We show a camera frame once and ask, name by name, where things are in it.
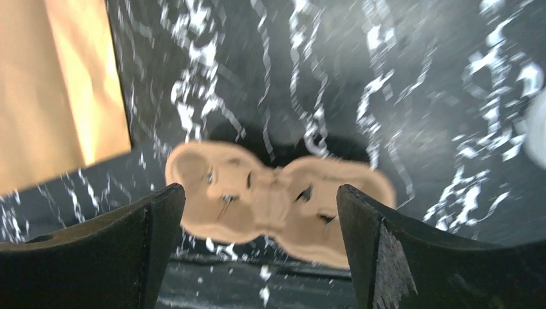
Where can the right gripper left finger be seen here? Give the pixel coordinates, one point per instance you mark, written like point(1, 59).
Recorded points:
point(116, 260)

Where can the single pulp cup carrier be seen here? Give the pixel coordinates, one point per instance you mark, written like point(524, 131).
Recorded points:
point(231, 196)

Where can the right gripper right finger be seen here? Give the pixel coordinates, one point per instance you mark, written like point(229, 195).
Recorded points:
point(400, 262)

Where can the stack of white cup lids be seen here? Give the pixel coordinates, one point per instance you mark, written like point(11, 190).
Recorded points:
point(534, 143)

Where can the kraft paper takeout bag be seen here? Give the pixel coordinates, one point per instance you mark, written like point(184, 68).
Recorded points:
point(61, 100)

